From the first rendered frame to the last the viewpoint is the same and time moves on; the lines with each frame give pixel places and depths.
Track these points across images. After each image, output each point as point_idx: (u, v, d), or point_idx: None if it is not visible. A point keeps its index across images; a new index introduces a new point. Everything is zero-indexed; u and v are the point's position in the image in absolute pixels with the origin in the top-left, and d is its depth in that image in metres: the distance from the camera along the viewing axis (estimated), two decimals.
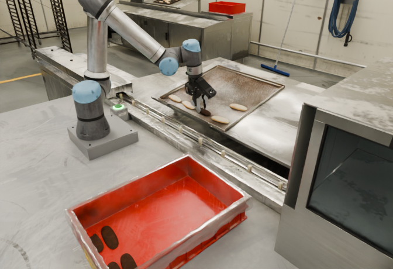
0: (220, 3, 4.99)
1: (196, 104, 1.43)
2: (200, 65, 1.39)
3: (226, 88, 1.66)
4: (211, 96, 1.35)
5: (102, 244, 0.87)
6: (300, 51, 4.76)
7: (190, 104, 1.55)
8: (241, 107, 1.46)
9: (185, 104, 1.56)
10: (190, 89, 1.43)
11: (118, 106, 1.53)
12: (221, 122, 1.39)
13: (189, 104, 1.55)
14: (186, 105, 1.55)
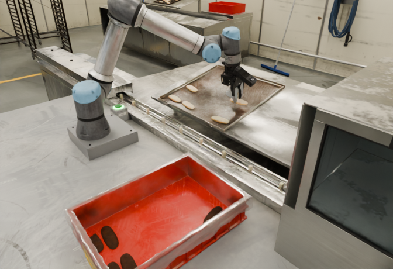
0: (220, 3, 4.99)
1: (234, 95, 1.40)
2: (237, 54, 1.37)
3: (226, 88, 1.66)
4: (252, 84, 1.33)
5: (102, 244, 0.87)
6: (300, 51, 4.76)
7: (190, 104, 1.54)
8: (242, 101, 1.45)
9: (185, 104, 1.56)
10: (227, 79, 1.40)
11: (118, 106, 1.53)
12: (220, 122, 1.39)
13: (189, 104, 1.55)
14: (186, 105, 1.55)
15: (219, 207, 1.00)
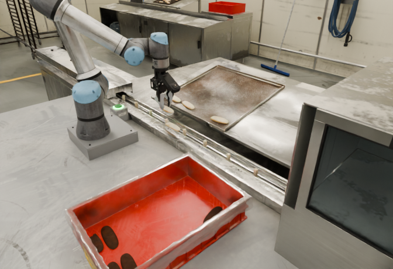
0: (220, 3, 4.99)
1: (159, 100, 1.40)
2: None
3: (226, 88, 1.66)
4: (174, 91, 1.33)
5: (102, 244, 0.87)
6: (300, 51, 4.76)
7: (190, 104, 1.54)
8: (175, 127, 1.43)
9: (185, 104, 1.56)
10: (155, 84, 1.41)
11: (118, 106, 1.53)
12: (220, 122, 1.39)
13: (189, 104, 1.55)
14: (186, 105, 1.55)
15: (219, 207, 1.00)
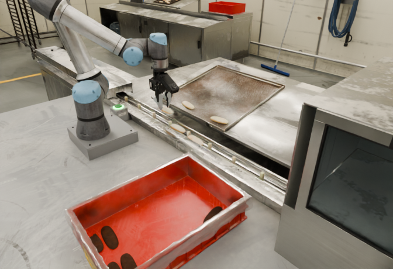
0: (220, 3, 4.99)
1: (158, 100, 1.40)
2: None
3: (226, 88, 1.66)
4: (173, 92, 1.33)
5: (102, 244, 0.87)
6: (300, 51, 4.76)
7: (190, 104, 1.54)
8: (197, 141, 1.32)
9: (185, 104, 1.56)
10: (154, 85, 1.41)
11: (118, 106, 1.53)
12: (220, 122, 1.39)
13: (189, 104, 1.55)
14: (186, 105, 1.55)
15: (219, 207, 1.00)
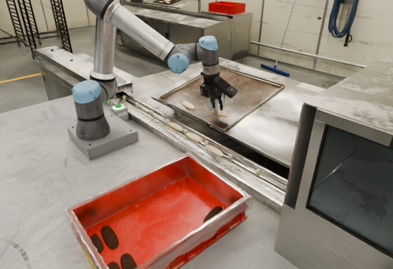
0: (220, 3, 4.99)
1: (214, 106, 1.33)
2: None
3: None
4: (233, 96, 1.26)
5: (102, 244, 0.87)
6: (300, 51, 4.76)
7: (189, 104, 1.54)
8: (217, 151, 1.24)
9: (185, 104, 1.56)
10: (206, 90, 1.33)
11: (118, 106, 1.53)
12: (220, 116, 1.38)
13: (189, 104, 1.55)
14: (185, 105, 1.55)
15: (219, 207, 1.00)
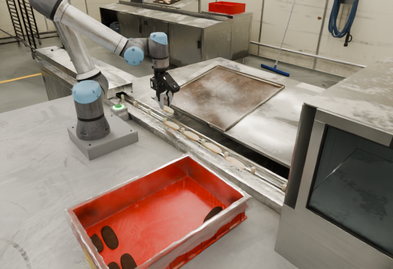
0: (220, 3, 4.99)
1: (159, 100, 1.41)
2: None
3: (226, 88, 1.66)
4: (174, 91, 1.33)
5: (102, 244, 0.87)
6: (300, 51, 4.76)
7: (169, 109, 1.45)
8: (238, 164, 1.17)
9: (163, 107, 1.46)
10: (154, 84, 1.41)
11: (118, 106, 1.53)
12: (171, 127, 1.44)
13: (168, 107, 1.46)
14: (164, 109, 1.45)
15: (219, 207, 1.00)
